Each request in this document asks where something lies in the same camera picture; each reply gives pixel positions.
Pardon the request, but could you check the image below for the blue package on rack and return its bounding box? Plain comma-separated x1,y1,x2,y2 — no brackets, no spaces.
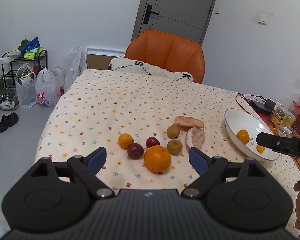
22,37,40,54

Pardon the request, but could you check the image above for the white plastic bag by wall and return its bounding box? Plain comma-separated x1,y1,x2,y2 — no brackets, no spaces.
61,46,87,92

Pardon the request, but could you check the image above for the black metal shelf rack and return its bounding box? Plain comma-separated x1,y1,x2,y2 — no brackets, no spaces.
0,49,48,88

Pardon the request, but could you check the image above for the black shoe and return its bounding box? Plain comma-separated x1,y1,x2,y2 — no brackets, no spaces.
0,113,19,133

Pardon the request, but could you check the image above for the white plastic bag red print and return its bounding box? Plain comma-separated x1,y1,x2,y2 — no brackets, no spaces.
35,68,61,107

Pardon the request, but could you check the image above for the yellow can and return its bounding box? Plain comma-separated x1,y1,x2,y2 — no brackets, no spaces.
271,105,295,127

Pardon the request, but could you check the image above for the white fluffy cushion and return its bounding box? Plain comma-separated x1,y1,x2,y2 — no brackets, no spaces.
108,57,194,82

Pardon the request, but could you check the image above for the red apple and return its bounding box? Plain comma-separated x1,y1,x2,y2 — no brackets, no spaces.
146,137,160,148

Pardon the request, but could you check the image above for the black box device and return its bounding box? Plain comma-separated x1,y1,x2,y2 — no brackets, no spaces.
248,100,274,115

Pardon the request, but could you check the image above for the dark red fruit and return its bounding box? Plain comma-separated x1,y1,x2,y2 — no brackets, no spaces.
127,143,144,159

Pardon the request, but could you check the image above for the small mandarin in bowl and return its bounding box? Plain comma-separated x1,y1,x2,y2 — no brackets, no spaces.
256,145,266,153

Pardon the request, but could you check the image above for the large orange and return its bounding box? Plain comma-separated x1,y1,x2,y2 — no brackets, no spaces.
144,145,171,173

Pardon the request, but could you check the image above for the brown round fruit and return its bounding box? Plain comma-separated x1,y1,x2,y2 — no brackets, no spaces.
166,125,180,139
166,140,183,155

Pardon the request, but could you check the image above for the clear plastic bag with items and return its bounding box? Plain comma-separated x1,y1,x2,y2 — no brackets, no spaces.
15,63,37,109

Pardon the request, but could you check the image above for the floral tablecloth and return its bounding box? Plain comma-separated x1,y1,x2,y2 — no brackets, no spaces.
33,68,300,238

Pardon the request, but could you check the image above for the orange leather chair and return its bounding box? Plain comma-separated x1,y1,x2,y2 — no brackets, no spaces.
125,29,205,83

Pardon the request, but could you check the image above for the small orange mandarin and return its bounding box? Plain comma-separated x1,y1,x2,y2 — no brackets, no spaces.
117,133,134,149

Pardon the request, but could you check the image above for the dark bag on floor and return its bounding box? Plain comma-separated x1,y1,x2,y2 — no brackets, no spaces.
0,88,19,111

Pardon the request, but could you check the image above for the cardboard box by wall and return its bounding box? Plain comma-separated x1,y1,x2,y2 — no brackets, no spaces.
87,54,117,70

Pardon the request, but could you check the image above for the white ceramic bowl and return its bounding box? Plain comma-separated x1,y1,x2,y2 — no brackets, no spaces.
224,108,281,164

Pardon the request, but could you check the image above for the grey door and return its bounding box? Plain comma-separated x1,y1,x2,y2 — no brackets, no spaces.
132,0,216,44

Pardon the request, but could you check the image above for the peeled pomelo piece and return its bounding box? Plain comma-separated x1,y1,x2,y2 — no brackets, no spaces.
185,127,205,152
173,116,205,131

